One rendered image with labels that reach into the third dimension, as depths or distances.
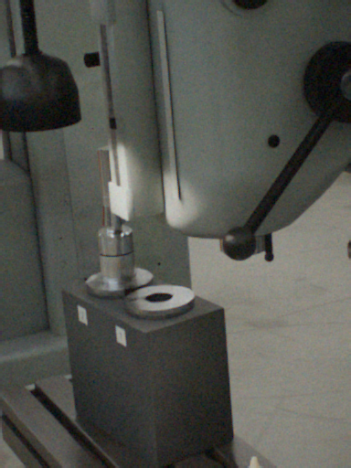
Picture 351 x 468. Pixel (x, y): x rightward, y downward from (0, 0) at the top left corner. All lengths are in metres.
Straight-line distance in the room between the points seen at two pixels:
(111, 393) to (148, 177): 0.53
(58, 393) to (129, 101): 0.77
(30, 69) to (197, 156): 0.17
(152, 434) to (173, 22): 0.63
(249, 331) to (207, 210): 3.30
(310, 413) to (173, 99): 2.74
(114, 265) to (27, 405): 0.28
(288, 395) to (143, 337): 2.43
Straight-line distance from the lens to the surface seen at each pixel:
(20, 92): 1.00
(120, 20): 1.06
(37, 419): 1.69
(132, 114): 1.08
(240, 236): 1.02
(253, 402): 3.82
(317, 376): 3.98
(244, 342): 4.27
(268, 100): 1.05
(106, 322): 1.52
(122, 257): 1.56
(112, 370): 1.54
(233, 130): 1.04
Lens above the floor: 1.65
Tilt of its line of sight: 17 degrees down
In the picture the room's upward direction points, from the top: 5 degrees counter-clockwise
